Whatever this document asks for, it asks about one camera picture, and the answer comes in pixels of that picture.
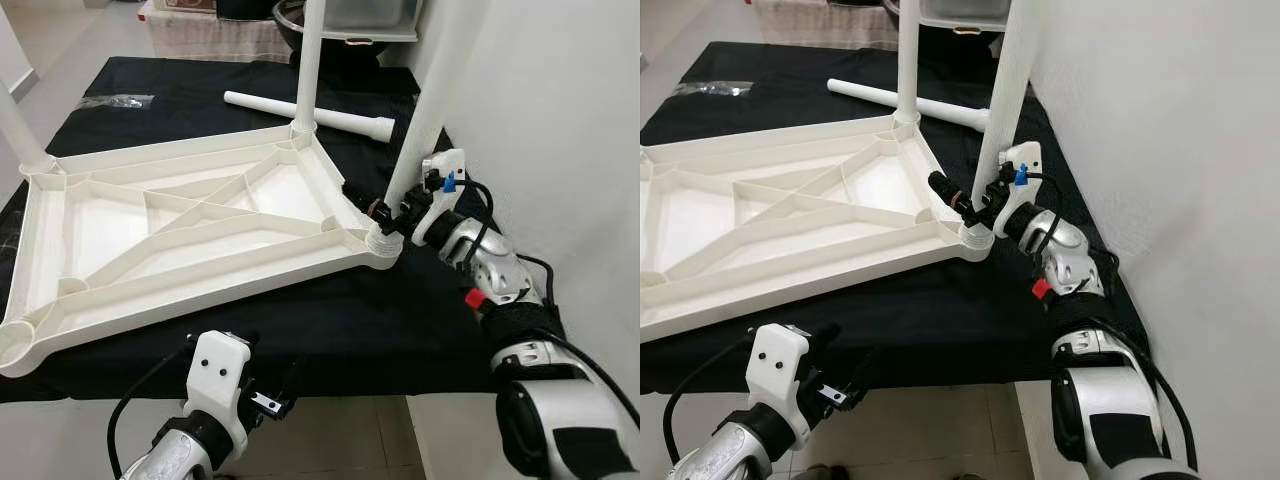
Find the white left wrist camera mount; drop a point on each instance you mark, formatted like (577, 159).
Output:
(778, 365)
(215, 375)

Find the beige cloth covered bench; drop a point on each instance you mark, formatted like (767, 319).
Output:
(820, 25)
(210, 35)

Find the clear tape strip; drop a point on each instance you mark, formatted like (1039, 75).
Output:
(712, 88)
(115, 100)

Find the clear plastic storage bin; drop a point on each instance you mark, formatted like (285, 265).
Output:
(960, 12)
(370, 15)

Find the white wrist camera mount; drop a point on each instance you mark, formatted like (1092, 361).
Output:
(215, 375)
(445, 165)
(1022, 160)
(778, 365)

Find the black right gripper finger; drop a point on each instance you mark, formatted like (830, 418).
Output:
(366, 200)
(950, 190)

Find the black round bowl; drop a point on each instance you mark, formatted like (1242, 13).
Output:
(285, 30)
(890, 20)

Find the white plastic table top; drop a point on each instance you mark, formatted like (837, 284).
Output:
(100, 230)
(720, 220)

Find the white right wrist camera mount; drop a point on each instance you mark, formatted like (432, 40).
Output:
(1022, 160)
(445, 165)

